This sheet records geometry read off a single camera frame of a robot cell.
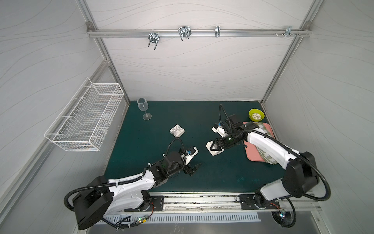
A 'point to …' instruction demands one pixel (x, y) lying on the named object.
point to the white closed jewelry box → (177, 130)
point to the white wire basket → (84, 124)
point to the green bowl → (255, 115)
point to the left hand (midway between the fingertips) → (196, 157)
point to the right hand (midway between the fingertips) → (215, 146)
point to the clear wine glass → (143, 106)
